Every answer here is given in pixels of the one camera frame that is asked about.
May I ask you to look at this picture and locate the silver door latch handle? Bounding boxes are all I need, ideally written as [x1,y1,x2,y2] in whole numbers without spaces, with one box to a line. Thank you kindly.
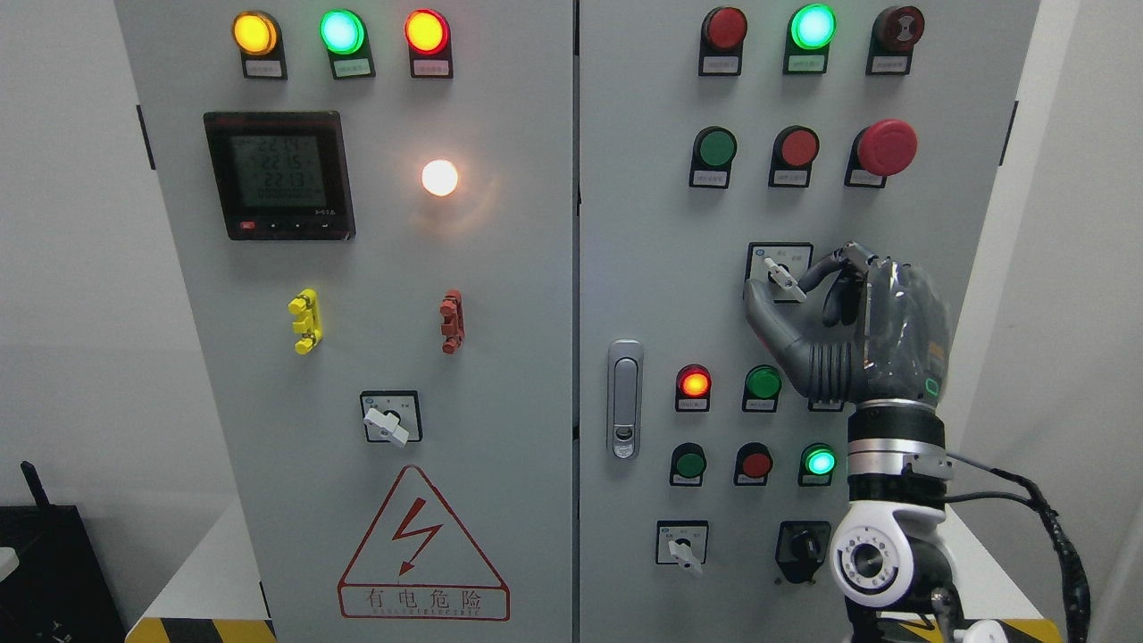
[605,340,644,460]

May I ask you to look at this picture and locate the green indicator lamp left door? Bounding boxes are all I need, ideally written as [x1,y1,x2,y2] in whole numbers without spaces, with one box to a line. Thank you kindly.
[319,8,375,79]

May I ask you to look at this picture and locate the red emergency stop button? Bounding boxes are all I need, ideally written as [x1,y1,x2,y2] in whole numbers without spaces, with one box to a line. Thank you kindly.
[844,119,919,188]

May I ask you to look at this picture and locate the white lit indicator lamp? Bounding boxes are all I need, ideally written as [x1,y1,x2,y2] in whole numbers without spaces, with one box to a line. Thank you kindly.
[421,158,459,198]

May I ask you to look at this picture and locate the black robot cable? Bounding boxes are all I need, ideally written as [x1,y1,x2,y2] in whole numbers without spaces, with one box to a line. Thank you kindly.
[945,451,1092,643]

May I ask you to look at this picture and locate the digital power meter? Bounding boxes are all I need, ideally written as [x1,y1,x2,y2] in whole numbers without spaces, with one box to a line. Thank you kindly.
[203,111,355,240]

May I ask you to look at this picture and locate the black rotary switch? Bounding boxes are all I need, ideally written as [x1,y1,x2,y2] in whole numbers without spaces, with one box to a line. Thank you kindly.
[775,521,831,582]

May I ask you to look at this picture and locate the dark buzzer top right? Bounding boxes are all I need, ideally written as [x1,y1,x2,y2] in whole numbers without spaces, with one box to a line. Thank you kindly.
[865,5,925,77]

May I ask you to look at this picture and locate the dark red lamp top right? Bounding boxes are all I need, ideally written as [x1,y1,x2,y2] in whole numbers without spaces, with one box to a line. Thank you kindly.
[698,5,748,77]

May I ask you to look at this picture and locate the green push button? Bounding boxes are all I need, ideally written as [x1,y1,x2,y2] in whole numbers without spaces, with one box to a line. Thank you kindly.
[688,126,738,188]
[669,442,709,487]

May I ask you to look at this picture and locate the gray rotary switch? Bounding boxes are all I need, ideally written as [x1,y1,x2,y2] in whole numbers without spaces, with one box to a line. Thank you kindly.
[655,520,709,577]
[746,243,813,304]

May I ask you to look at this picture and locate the yellow indicator lamp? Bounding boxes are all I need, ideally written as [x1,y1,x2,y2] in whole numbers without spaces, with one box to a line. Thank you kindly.
[231,11,288,80]

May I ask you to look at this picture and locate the red terminal connector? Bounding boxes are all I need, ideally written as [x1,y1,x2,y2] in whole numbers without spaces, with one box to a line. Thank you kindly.
[439,288,465,355]

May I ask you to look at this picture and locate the green push button upper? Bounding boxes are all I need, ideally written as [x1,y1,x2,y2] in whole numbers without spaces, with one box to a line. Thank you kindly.
[688,126,738,188]

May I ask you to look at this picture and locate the red push button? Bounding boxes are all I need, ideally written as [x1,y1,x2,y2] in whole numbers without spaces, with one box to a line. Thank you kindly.
[732,442,774,487]
[768,124,821,188]

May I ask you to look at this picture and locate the right cabinet door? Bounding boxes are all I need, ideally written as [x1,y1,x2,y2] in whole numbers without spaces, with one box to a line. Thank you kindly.
[580,1,1039,642]

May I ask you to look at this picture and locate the lit green button lower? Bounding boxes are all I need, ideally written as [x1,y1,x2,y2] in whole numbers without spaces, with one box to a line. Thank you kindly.
[797,442,838,488]

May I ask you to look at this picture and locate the green lit lamp top right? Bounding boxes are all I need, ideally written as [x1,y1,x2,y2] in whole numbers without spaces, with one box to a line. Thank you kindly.
[782,3,837,77]

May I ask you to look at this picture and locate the red push button lower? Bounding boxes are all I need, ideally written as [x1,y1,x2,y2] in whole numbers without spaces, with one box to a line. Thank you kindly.
[732,442,774,487]

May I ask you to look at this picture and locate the red push button upper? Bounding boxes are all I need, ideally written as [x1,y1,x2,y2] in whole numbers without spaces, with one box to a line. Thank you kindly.
[768,124,821,188]

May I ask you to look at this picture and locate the cabinet door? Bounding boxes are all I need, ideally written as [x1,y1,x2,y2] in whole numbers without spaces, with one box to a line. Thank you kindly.
[580,1,1039,642]
[115,1,575,642]

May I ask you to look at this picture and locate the gray rotary switch left door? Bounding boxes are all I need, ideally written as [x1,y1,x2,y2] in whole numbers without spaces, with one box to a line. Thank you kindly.
[360,389,423,447]

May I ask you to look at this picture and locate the black device with antenna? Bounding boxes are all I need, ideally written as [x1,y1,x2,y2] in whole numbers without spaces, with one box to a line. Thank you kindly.
[1,461,126,642]

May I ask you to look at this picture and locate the green lamp middle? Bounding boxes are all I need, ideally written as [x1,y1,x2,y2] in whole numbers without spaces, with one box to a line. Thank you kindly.
[740,363,783,413]

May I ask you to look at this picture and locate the gray robotic hand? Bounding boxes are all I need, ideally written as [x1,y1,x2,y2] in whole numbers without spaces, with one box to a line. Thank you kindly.
[743,243,951,407]

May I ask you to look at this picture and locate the red indicator lamp left door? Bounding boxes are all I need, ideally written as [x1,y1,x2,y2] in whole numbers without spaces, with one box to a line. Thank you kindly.
[403,8,454,79]

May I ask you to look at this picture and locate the high voltage warning sticker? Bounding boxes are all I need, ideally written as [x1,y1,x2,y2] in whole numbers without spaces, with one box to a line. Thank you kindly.
[338,464,511,622]

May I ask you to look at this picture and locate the left cabinet door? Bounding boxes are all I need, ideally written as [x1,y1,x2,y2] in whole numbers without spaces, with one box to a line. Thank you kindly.
[115,1,575,642]

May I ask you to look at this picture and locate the yellow terminal connector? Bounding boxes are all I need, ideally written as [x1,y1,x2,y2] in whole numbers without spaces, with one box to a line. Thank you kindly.
[288,288,323,355]

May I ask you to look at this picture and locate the green push button lower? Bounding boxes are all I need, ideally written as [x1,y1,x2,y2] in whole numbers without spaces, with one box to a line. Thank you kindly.
[669,442,709,487]

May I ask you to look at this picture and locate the lit red lamp middle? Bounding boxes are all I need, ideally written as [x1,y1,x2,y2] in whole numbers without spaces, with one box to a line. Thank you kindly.
[674,363,712,413]

